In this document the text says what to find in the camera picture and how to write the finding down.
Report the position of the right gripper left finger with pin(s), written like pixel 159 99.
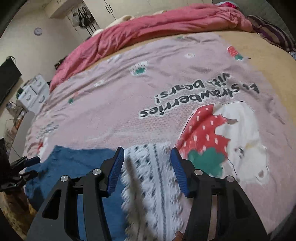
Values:
pixel 57 219

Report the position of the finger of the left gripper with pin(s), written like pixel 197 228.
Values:
pixel 25 175
pixel 30 160

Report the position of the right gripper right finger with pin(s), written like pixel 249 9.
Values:
pixel 237 219

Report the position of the blue denim lace-trimmed pants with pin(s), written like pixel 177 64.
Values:
pixel 146 204

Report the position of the grey desk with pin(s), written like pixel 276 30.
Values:
pixel 20 139

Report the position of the white plastic drawer unit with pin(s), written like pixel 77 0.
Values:
pixel 34 94

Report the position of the black television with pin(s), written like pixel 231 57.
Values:
pixel 9 76

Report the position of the pink strawberry bear bedsheet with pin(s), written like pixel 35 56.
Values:
pixel 262 163

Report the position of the hanging bags on hooks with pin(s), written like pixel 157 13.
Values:
pixel 83 18

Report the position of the white wardrobe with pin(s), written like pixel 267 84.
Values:
pixel 107 11

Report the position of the striped purple pillow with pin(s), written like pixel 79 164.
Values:
pixel 272 33

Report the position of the red pink quilt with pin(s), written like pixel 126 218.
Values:
pixel 195 18

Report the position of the round wall clock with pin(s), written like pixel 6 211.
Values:
pixel 38 31

